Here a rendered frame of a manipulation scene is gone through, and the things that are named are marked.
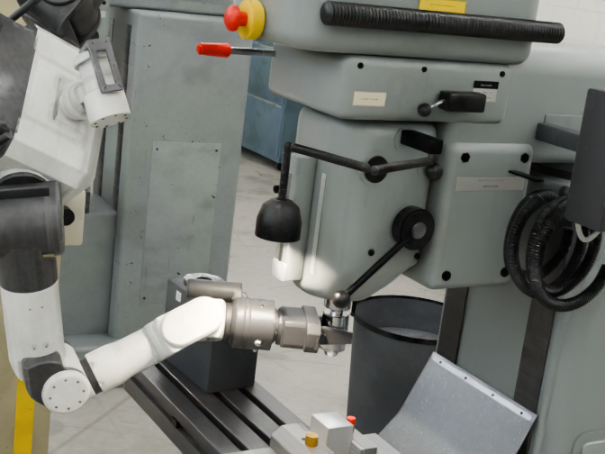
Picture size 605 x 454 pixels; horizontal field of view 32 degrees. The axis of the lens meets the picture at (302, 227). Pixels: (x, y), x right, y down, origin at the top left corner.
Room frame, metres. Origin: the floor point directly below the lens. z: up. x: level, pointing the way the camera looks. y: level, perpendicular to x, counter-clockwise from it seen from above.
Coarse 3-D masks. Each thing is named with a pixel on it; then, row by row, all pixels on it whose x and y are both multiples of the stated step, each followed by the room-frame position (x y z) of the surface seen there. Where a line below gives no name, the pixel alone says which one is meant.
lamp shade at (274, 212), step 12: (264, 204) 1.61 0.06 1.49; (276, 204) 1.60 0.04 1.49; (288, 204) 1.61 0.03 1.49; (264, 216) 1.60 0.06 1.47; (276, 216) 1.59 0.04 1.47; (288, 216) 1.59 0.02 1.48; (300, 216) 1.62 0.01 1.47; (264, 228) 1.59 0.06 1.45; (276, 228) 1.59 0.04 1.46; (288, 228) 1.59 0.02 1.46; (300, 228) 1.61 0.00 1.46; (276, 240) 1.59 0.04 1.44; (288, 240) 1.59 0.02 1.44
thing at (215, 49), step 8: (200, 48) 1.72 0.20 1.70; (208, 48) 1.72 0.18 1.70; (216, 48) 1.73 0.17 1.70; (224, 48) 1.73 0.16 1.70; (232, 48) 1.75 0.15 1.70; (240, 48) 1.76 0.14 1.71; (216, 56) 1.73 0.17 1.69; (224, 56) 1.74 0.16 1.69; (264, 56) 1.78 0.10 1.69; (272, 56) 1.79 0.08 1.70
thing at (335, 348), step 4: (324, 320) 1.76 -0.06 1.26; (348, 320) 1.77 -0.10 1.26; (324, 324) 1.76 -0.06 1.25; (328, 324) 1.76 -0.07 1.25; (332, 324) 1.75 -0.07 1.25; (336, 324) 1.75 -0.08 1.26; (340, 324) 1.76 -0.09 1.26; (344, 324) 1.76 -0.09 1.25; (336, 328) 1.75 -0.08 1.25; (340, 328) 1.76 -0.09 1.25; (344, 328) 1.76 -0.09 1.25; (320, 344) 1.77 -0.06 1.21; (336, 344) 1.75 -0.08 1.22; (340, 344) 1.76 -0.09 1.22; (344, 344) 1.77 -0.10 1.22; (320, 348) 1.77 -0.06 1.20; (324, 348) 1.76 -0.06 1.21; (328, 348) 1.75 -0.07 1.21; (332, 348) 1.75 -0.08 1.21; (336, 348) 1.76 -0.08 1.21; (340, 348) 1.76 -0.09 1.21; (344, 348) 1.77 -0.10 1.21; (332, 352) 1.75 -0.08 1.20; (336, 352) 1.76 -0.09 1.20
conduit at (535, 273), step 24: (552, 192) 1.78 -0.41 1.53; (528, 216) 1.70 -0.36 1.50; (552, 216) 1.65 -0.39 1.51; (504, 240) 1.73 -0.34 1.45; (528, 240) 1.68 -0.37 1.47; (576, 240) 1.79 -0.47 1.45; (600, 240) 1.74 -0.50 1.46; (528, 264) 1.67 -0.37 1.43; (552, 264) 1.79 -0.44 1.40; (576, 264) 1.78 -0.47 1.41; (528, 288) 1.71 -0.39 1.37; (552, 288) 1.71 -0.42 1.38; (600, 288) 1.72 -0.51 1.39
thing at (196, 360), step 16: (176, 288) 2.25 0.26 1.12; (176, 304) 2.24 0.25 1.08; (176, 352) 2.23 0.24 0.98; (192, 352) 2.17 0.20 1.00; (208, 352) 2.12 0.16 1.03; (224, 352) 2.13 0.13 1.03; (240, 352) 2.15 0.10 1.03; (256, 352) 2.17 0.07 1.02; (192, 368) 2.17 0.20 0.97; (208, 368) 2.11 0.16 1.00; (224, 368) 2.13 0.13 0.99; (240, 368) 2.15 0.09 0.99; (208, 384) 2.11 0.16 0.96; (224, 384) 2.13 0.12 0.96; (240, 384) 2.16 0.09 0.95
